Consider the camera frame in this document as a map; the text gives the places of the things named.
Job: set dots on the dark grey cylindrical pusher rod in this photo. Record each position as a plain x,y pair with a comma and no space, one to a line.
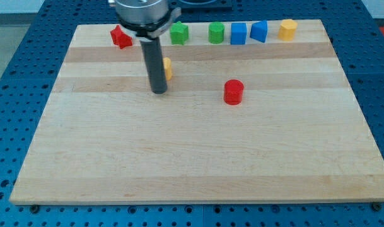
153,58

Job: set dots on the yellow heart block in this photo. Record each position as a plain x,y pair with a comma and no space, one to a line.
167,63

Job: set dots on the green star block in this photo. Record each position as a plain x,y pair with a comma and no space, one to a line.
179,33

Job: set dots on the red star block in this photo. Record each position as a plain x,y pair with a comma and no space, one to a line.
120,39

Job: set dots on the red cylinder block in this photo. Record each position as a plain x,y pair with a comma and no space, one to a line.
233,92

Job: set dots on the green cylinder block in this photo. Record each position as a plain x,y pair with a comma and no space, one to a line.
216,32

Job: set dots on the blue cube block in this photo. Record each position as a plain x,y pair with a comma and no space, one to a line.
238,33

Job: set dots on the blue triangular prism block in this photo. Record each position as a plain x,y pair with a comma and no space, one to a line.
259,31

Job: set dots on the yellow hexagon block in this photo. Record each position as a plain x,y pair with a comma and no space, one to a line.
287,30

